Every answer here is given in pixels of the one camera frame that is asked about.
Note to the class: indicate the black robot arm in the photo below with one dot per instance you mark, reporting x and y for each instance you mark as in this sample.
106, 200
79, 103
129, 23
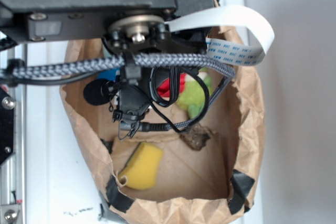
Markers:
150, 54

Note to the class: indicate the yellow sponge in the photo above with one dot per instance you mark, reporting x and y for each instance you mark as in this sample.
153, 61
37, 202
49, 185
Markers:
140, 171

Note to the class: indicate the brown pine cone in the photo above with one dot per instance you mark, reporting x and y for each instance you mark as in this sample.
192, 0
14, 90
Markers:
196, 137

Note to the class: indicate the black foam microphone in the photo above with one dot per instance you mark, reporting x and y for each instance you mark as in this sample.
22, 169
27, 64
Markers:
98, 92

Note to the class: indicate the green plush frog toy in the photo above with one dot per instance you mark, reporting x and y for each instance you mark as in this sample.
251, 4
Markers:
192, 97

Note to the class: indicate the blue rectangular block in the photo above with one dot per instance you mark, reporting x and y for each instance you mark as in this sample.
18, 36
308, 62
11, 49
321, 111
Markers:
110, 75

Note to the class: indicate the brown paper bag tray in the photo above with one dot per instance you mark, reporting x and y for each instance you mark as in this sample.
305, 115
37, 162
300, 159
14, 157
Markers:
240, 38

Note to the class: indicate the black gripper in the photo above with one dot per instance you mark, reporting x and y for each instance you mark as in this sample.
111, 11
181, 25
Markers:
141, 87

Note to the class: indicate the black metal bracket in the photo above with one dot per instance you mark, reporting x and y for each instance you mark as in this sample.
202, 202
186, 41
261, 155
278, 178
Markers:
7, 125

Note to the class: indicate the silver corner bracket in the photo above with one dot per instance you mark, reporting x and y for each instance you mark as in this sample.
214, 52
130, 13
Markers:
11, 214

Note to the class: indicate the aluminium frame rail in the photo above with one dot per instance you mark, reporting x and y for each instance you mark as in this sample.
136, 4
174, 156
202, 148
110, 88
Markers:
13, 170

